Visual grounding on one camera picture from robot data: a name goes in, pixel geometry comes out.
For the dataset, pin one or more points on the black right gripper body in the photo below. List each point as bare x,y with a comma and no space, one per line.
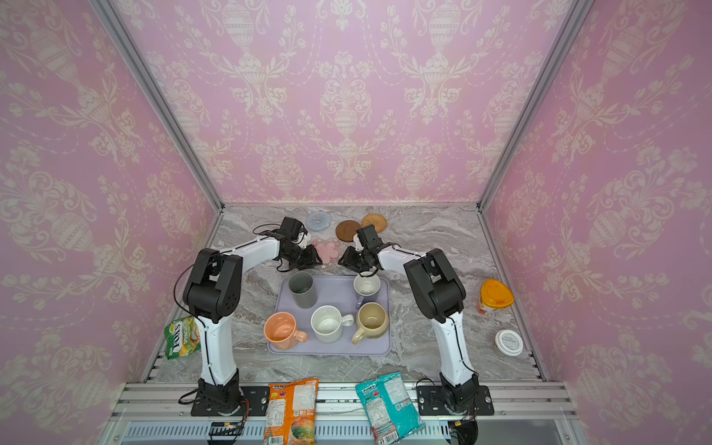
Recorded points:
355,260

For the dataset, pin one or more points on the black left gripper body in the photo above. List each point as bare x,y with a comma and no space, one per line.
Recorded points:
299,258

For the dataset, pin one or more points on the pink flower silicone coaster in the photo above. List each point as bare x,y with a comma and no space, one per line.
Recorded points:
330,250

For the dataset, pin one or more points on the brown wooden round coaster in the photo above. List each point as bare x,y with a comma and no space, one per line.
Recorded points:
347,230

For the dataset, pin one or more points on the blue woven round coaster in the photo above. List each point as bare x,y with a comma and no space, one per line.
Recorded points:
318,221

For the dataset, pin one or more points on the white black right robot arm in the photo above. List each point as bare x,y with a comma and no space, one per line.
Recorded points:
439,295

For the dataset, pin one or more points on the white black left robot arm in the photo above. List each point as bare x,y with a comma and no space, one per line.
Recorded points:
212,294

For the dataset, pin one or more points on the woven rattan round coaster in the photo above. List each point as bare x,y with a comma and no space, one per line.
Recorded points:
377,220

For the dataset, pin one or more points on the lavender mug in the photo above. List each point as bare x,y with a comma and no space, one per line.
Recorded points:
366,289

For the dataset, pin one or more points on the grey mug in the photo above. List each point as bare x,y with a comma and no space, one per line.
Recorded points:
303,290

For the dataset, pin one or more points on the beige yellow mug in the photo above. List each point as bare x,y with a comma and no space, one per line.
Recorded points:
372,322

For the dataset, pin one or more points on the white mug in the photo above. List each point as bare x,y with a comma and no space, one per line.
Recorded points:
327,323

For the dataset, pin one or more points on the peach orange mug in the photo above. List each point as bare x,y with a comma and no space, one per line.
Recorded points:
282,332

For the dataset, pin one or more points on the green snack packet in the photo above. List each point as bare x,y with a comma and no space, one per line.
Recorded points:
182,338

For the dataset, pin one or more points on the teal snack bag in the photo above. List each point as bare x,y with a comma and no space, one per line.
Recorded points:
389,408

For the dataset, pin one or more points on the orange snack bag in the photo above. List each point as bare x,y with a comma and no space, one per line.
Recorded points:
291,413

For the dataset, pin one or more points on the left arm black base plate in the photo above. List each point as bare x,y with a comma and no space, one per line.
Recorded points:
256,400

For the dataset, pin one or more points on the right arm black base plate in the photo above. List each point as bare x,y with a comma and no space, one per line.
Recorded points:
484,400

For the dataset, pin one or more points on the aluminium front rail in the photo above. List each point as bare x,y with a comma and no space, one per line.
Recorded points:
511,400

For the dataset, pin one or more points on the aluminium frame post left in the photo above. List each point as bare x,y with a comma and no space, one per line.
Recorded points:
109,15

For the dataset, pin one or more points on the aluminium frame post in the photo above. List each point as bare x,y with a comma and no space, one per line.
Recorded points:
571,26
109,15

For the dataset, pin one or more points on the aluminium frame post right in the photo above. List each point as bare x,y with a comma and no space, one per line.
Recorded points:
571,26

